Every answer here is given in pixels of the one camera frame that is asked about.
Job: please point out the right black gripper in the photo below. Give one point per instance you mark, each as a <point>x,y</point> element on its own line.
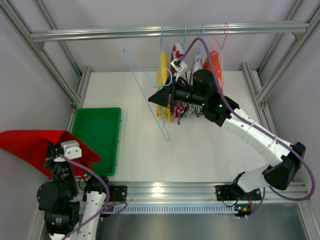
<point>170,94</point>

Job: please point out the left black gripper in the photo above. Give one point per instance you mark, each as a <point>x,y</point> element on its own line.
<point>51,155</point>

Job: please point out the yellow trousers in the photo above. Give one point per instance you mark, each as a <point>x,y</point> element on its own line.
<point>162,74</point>

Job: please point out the red trousers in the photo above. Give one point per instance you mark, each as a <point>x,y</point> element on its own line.
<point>31,145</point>

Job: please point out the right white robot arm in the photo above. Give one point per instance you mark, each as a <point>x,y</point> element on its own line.
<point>283,159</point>

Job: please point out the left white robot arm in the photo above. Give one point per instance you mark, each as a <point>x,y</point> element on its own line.
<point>56,198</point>

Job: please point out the pink floral trousers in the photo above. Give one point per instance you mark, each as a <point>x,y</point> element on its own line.
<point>180,109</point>

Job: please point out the newspaper print trousers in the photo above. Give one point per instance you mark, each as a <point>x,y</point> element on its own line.
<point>197,65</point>

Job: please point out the orange trousers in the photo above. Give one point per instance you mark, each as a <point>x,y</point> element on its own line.
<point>214,56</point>

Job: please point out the green plastic tray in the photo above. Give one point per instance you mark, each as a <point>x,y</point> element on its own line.
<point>99,129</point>

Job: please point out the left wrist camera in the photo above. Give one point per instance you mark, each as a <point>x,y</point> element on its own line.
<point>71,149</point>

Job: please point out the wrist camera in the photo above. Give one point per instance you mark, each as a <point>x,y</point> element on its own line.
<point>180,67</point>
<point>71,149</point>

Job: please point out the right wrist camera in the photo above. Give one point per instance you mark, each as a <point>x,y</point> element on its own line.
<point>180,67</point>

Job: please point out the left aluminium frame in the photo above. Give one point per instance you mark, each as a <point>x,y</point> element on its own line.
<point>20,25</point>

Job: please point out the aluminium frame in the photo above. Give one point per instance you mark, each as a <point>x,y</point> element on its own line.
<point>290,72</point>
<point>20,25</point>

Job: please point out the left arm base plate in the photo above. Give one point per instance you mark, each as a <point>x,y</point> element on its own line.
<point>118,193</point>

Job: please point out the aluminium hanging rail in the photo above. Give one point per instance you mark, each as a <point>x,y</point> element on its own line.
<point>270,27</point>

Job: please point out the slotted cable duct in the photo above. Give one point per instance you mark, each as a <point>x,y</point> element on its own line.
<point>179,208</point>

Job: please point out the front aluminium rail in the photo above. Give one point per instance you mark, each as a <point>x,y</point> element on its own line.
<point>194,192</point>

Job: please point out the pink wire hanger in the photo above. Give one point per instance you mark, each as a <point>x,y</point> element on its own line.
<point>222,46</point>

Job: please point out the right aluminium frame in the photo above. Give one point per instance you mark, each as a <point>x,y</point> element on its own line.
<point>290,72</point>

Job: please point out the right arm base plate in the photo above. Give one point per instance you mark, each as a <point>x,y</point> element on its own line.
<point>225,192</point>

